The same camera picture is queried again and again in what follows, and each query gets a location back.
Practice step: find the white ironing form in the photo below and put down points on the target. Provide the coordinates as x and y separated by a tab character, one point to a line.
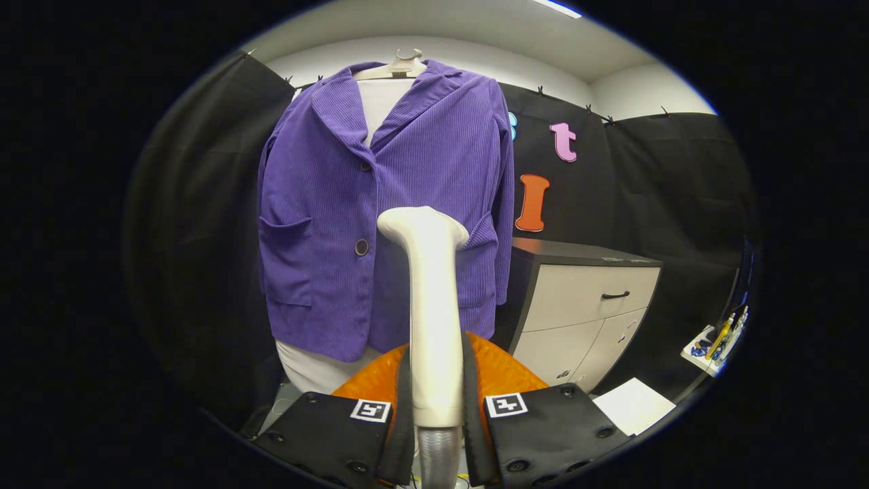
383	105

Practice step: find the white tray of small items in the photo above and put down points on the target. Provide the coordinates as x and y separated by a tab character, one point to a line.
713	350

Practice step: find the cream clothes hanger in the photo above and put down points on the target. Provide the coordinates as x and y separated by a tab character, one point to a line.
397	68

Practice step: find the white cabinet with grey top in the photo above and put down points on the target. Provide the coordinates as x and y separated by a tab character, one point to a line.
584	305

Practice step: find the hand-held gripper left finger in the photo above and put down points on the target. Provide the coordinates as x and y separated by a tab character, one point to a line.
326	435

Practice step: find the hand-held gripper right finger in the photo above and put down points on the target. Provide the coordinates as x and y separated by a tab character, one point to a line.
550	428

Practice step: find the white paper sheet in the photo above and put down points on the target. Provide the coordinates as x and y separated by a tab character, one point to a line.
635	406

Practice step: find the white garment steamer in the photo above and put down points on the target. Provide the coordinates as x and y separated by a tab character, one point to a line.
434	305

